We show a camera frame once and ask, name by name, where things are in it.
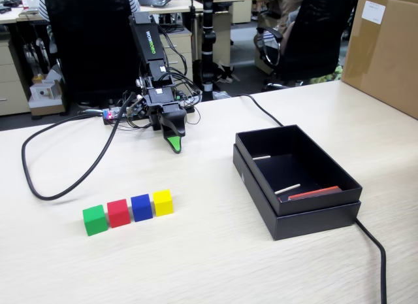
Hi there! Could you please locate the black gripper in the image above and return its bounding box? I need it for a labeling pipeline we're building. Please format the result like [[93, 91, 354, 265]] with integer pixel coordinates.
[[144, 101, 188, 154]]

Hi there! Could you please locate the yellow wooden cube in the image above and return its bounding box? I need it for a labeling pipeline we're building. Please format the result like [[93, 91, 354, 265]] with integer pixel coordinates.
[[152, 189, 174, 218]]

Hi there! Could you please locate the blue wooden cube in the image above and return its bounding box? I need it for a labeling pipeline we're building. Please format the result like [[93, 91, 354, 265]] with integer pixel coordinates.
[[130, 194, 153, 223]]

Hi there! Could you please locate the red wooden cube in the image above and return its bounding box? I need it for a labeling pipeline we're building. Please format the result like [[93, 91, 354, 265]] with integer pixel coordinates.
[[106, 199, 132, 229]]

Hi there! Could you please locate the green wooden cube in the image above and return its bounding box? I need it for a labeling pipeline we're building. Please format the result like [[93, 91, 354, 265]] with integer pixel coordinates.
[[82, 205, 108, 237]]

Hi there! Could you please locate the black cardboard box tray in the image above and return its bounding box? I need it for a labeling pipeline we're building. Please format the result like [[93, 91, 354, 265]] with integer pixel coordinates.
[[234, 124, 364, 216]]

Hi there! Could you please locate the small white box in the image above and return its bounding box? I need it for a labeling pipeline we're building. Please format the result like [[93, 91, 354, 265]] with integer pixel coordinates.
[[30, 83, 56, 101]]

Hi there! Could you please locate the black open box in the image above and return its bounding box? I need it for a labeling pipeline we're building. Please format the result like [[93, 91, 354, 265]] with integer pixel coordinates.
[[232, 143, 362, 242]]

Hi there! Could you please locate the large brown cardboard box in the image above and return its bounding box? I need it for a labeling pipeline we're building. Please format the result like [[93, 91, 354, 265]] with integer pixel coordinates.
[[340, 0, 418, 120]]

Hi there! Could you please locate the motor driver circuit board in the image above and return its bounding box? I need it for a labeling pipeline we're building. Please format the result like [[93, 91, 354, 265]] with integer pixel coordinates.
[[176, 90, 201, 107]]

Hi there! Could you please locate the beige drawer cabinet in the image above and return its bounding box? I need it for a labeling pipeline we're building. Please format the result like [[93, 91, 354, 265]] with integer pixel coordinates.
[[229, 0, 253, 25], [159, 25, 194, 90], [0, 39, 32, 117]]

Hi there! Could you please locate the black and white bag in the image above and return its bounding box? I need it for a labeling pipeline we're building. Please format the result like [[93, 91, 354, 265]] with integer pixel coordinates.
[[214, 62, 241, 84]]

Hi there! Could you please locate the black pole with white rings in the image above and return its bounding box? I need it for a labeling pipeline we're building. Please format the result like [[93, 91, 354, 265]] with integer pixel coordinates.
[[199, 0, 218, 104]]

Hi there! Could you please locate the black high-back office chair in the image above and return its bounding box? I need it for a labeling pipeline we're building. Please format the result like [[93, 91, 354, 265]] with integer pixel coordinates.
[[42, 0, 144, 105]]

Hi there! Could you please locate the beige office desk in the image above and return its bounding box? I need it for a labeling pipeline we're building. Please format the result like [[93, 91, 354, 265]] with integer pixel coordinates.
[[138, 0, 257, 14], [0, 7, 50, 24]]

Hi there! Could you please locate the low cardboard carton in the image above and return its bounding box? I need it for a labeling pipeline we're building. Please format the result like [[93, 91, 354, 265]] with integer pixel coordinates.
[[28, 78, 66, 117]]

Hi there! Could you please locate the person in striped shirt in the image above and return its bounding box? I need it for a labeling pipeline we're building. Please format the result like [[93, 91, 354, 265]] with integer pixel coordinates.
[[38, 0, 142, 53]]

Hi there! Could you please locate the green patterned fabric bag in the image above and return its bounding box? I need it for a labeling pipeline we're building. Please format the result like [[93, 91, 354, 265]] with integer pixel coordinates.
[[306, 63, 343, 86]]

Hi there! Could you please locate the person in striped shorts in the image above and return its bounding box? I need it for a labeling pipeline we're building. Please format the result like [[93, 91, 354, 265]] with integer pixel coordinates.
[[253, 0, 306, 56]]

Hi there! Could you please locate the black armrest office chair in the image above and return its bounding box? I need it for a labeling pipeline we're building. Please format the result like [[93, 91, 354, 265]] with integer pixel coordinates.
[[253, 0, 359, 91]]

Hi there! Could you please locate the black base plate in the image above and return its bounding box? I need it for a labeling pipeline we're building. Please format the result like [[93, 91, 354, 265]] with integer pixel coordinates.
[[103, 105, 197, 127]]

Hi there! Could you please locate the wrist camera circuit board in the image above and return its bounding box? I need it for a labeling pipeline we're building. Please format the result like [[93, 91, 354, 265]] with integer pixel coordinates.
[[125, 99, 148, 119]]

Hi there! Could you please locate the black arm wire bundle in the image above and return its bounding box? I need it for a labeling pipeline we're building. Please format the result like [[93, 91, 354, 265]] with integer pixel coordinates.
[[156, 24, 202, 102]]

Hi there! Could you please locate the black cable pile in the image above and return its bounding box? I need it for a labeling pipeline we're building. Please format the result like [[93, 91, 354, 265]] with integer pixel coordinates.
[[158, 22, 185, 35]]

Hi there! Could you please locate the thick black camera cable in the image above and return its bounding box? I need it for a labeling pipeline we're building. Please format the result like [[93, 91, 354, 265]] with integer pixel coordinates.
[[21, 94, 137, 201]]

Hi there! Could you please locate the thick black power cable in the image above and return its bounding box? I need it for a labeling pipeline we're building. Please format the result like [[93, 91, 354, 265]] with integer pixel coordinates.
[[234, 93, 388, 304]]

